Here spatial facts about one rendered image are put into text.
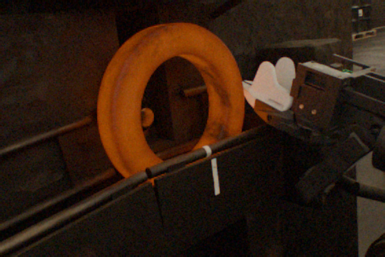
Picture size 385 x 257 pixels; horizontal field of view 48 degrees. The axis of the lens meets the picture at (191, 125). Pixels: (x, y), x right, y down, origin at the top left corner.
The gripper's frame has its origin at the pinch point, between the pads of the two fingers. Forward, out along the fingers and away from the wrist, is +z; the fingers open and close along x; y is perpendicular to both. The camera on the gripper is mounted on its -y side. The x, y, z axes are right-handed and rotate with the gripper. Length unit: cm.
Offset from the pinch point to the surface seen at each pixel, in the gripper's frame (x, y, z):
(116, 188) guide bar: 23.9, -2.4, -5.7
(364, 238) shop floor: -94, -82, 10
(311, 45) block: -7.8, 6.1, -2.8
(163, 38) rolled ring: 14.5, 8.7, 0.5
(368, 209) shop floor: -117, -85, 20
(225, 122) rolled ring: 6.9, -1.6, -2.7
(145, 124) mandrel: 12.7, -3.6, 5.2
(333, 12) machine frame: -28.8, 6.6, 7.2
